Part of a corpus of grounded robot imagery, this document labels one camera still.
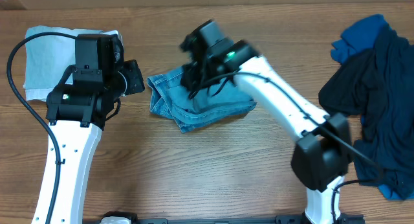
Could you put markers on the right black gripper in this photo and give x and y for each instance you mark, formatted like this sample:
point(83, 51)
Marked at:
point(189, 78)

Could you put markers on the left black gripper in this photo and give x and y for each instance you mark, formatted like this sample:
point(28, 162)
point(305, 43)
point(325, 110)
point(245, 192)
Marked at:
point(132, 69)

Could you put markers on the blue denim jeans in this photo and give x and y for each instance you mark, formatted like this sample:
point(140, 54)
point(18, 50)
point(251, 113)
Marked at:
point(171, 100)

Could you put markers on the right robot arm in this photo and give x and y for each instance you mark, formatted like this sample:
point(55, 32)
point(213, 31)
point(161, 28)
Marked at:
point(322, 149)

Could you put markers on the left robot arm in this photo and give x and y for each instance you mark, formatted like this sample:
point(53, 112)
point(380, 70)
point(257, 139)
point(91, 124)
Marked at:
point(85, 98)

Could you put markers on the folded light blue jeans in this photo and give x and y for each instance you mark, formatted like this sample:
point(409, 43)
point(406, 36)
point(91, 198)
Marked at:
point(47, 59)

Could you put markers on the black garment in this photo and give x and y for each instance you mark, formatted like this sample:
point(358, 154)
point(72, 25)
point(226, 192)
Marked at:
point(356, 88)

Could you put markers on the dark blue garment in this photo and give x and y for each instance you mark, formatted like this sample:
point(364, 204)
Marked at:
point(388, 140)

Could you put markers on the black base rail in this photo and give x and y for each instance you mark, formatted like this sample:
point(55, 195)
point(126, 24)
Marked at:
point(132, 218)

